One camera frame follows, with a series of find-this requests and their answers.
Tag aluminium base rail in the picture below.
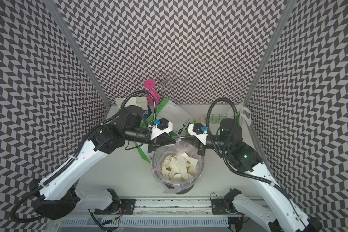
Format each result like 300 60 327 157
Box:
46 196 305 232

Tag pink plastic wine glass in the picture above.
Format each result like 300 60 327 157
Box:
144 79 160 105

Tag green juice box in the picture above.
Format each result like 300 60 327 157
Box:
209 115 220 124
219 115 227 123

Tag shredded receipt pieces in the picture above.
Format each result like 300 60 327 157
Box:
160 153 200 182

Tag green white takeout bag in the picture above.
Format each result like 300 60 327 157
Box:
133 98 197 163

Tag trash bin with plastic liner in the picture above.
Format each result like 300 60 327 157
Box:
151 141 205 195

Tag blue paper bag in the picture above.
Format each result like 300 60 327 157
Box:
125 97 152 117

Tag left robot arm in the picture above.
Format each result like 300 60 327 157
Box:
10 90 175 223

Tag middle green juice box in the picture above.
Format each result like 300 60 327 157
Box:
209 115 220 124

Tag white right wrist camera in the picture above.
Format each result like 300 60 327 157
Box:
188 123 208 145

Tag right green juice box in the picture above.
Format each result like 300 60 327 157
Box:
219 115 227 123

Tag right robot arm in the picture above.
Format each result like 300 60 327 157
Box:
183 98 323 232

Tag green white bag with handles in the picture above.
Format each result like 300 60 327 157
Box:
236 101 252 127

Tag chrome wire glass rack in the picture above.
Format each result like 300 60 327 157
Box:
154 71 183 99

